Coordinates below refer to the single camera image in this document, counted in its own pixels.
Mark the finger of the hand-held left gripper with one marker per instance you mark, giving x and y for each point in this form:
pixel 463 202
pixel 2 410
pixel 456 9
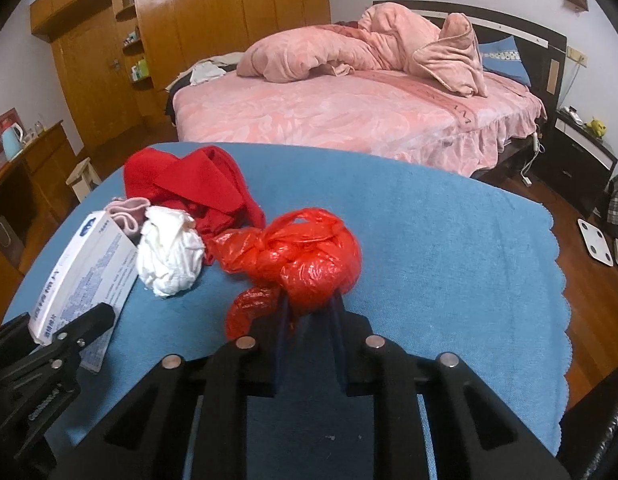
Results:
pixel 9 332
pixel 89 325

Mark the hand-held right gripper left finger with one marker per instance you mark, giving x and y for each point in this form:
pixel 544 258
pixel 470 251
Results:
pixel 266 350

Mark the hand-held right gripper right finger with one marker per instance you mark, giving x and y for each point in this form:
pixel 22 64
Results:
pixel 354 350

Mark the white and blue carton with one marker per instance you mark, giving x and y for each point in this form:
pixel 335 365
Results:
pixel 74 280

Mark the red plastic bag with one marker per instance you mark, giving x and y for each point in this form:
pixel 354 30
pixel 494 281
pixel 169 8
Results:
pixel 309 260

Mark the white tissue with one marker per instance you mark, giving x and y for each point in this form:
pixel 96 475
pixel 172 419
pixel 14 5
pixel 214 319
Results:
pixel 169 255

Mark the pink cloth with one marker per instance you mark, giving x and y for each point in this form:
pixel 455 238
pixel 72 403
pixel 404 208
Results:
pixel 129 210

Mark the black trash bin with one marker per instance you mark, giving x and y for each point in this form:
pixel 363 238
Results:
pixel 604 425

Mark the grey paper bag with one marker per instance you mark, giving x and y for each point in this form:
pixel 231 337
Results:
pixel 6 237

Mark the blue scalloped table cloth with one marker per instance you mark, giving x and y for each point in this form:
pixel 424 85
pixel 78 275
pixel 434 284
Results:
pixel 414 240

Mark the small wooden stool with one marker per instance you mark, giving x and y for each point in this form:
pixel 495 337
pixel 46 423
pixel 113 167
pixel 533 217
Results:
pixel 83 177

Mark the wooden desk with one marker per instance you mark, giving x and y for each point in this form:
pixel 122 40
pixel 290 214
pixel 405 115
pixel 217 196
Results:
pixel 44 170

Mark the light blue kettle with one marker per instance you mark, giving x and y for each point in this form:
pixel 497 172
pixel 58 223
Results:
pixel 11 145

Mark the clear glass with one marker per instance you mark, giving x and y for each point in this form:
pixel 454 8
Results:
pixel 38 128

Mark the bed with pink sheet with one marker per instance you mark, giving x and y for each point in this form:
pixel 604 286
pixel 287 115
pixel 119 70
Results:
pixel 314 115

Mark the white bathroom scale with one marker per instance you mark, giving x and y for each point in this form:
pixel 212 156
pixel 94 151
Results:
pixel 596 242

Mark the pile of clothes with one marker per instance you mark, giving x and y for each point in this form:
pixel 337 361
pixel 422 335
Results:
pixel 204 72

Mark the white power strip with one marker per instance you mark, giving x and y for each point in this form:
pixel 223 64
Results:
pixel 537 141

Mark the dark nightstand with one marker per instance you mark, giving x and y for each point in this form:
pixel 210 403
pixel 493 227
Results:
pixel 574 165

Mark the pink duvet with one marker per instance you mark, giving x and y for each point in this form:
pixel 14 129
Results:
pixel 339 45

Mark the dark red cloth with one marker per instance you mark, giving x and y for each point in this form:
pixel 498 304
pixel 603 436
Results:
pixel 346 24

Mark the large blue pillow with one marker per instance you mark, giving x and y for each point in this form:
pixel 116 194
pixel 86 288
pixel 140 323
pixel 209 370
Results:
pixel 506 60

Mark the yellow-green plush toy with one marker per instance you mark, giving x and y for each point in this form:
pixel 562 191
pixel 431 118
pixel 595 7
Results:
pixel 597 127

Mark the wooden wardrobe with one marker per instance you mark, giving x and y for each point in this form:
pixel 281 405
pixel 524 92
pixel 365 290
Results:
pixel 214 15

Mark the dark wooden headboard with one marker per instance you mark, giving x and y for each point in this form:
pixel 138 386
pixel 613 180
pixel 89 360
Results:
pixel 539 45

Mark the wall socket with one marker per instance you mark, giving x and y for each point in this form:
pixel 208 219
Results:
pixel 577 56

